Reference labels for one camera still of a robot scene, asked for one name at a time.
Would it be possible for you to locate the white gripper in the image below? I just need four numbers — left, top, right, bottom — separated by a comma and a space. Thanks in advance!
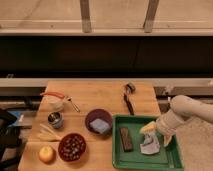
140, 110, 185, 147

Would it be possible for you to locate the grey towel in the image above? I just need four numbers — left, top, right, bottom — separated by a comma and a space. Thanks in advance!
140, 131, 160, 155

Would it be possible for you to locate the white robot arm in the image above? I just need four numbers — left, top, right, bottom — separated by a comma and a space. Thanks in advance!
140, 95, 213, 146

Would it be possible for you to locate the green plastic tray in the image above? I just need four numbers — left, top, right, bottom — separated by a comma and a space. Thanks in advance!
112, 115, 184, 171

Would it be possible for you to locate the brown rectangular block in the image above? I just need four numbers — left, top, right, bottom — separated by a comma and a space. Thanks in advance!
119, 127, 133, 152

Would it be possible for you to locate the blue grey sponge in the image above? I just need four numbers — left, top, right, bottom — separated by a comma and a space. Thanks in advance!
90, 119, 110, 134

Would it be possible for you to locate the dark purple bowl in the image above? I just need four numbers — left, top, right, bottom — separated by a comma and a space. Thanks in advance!
85, 109, 112, 135

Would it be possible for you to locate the red bowl of nuts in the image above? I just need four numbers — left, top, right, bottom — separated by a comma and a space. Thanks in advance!
58, 133, 86, 162

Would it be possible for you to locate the small metal cup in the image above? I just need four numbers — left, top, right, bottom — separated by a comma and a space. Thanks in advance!
48, 112, 63, 129

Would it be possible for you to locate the yellow round fruit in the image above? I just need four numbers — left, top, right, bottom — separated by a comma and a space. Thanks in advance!
39, 146, 55, 163

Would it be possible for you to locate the black handled brush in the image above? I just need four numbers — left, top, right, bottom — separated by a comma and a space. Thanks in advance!
123, 82, 136, 115

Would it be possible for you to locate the orange handled tool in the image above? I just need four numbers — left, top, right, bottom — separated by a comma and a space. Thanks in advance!
41, 92, 80, 112

